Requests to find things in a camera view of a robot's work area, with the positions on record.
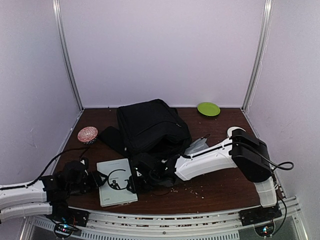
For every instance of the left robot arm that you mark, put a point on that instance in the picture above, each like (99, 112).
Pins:
(48, 194)

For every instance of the green plate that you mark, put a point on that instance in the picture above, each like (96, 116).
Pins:
(208, 109)

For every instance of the black backpack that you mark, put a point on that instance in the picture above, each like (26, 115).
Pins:
(154, 128)

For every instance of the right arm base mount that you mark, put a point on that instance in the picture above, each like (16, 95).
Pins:
(262, 218)

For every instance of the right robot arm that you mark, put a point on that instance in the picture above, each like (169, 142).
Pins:
(239, 150)

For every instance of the front aluminium rail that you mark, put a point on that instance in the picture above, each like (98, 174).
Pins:
(219, 225)

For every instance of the grey cloth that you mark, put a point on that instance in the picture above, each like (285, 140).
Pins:
(198, 145)

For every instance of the left aluminium frame post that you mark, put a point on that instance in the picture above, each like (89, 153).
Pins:
(65, 53)

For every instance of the aluminium frame post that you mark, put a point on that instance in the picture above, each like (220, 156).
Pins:
(261, 47)
(65, 53)

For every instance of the right aluminium frame post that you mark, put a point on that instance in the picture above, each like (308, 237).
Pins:
(261, 47)

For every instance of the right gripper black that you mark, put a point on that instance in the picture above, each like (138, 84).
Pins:
(140, 190)

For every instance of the grey book letter G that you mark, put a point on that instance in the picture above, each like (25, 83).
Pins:
(115, 191)

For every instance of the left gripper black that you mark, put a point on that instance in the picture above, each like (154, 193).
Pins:
(95, 181)

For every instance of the patterned pink bowl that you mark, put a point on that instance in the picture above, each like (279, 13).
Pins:
(88, 135)

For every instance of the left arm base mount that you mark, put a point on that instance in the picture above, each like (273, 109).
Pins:
(69, 225)

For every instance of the white ribbed bowl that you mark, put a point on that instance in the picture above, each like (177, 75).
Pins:
(233, 128)

